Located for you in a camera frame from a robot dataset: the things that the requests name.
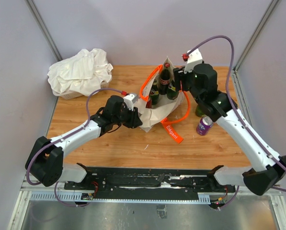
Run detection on canvas tote bag orange handles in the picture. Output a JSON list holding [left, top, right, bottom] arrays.
[[135, 58, 191, 144]]

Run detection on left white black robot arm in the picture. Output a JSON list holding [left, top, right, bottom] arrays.
[[25, 93, 142, 190]]

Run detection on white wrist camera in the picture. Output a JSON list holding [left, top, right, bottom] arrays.
[[182, 49, 203, 73], [123, 93, 139, 111]]

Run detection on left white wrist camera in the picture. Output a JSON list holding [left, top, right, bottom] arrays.
[[123, 93, 139, 111]]

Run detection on right aluminium frame post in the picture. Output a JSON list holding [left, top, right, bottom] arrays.
[[234, 0, 282, 69]]

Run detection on cola glass bottle red cap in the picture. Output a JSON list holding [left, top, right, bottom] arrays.
[[158, 62, 174, 95]]

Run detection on purple soda can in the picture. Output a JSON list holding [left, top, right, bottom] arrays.
[[196, 116, 213, 136]]

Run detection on aluminium frame post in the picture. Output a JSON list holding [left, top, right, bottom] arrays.
[[25, 0, 62, 61], [234, 0, 282, 69]]

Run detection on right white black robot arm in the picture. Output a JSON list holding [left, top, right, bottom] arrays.
[[173, 63, 286, 196]]

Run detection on white crumpled cloth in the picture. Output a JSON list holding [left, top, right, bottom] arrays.
[[48, 48, 113, 96]]

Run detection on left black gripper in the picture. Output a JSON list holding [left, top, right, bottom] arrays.
[[113, 104, 143, 129]]

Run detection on green bottle gold foil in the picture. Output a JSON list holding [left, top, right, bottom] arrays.
[[195, 105, 204, 117]]

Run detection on left aluminium frame post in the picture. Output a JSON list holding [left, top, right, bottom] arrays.
[[25, 0, 62, 61]]

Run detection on purple cable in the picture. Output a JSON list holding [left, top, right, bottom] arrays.
[[188, 35, 286, 211], [25, 87, 127, 208]]

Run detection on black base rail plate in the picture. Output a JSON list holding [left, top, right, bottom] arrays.
[[64, 167, 236, 203]]

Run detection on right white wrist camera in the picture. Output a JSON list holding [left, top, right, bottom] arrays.
[[182, 49, 203, 73]]

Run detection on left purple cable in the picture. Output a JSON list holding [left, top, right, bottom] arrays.
[[25, 87, 127, 208]]

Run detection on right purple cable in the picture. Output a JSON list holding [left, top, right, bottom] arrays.
[[188, 35, 286, 211]]

